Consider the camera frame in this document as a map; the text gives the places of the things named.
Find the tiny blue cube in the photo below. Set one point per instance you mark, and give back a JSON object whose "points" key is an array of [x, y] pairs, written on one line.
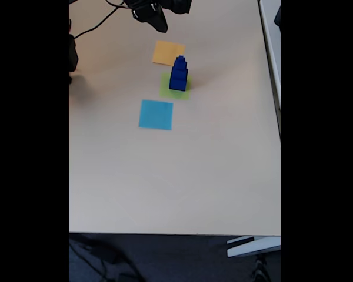
{"points": [[181, 57]]}

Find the small blue cube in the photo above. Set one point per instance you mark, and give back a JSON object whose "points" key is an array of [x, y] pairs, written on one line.
{"points": [[181, 64]]}

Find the medium blue cube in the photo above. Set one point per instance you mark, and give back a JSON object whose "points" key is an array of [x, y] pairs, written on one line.
{"points": [[181, 74]]}

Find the large blue cube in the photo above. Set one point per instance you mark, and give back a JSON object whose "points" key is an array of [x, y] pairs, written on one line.
{"points": [[178, 85]]}

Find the orange paper square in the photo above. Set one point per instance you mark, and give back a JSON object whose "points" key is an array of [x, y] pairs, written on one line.
{"points": [[163, 54]]}

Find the green paper square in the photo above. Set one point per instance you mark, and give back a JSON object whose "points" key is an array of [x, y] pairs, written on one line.
{"points": [[164, 91]]}

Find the light blue paper square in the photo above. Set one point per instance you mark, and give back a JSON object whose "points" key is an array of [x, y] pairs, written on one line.
{"points": [[155, 115]]}

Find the dark blue object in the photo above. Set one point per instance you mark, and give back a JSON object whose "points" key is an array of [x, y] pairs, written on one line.
{"points": [[278, 17]]}

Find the white table foot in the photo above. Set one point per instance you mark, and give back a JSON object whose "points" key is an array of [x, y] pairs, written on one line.
{"points": [[253, 247]]}

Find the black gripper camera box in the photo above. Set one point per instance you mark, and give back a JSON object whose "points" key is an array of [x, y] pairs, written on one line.
{"points": [[179, 6]]}

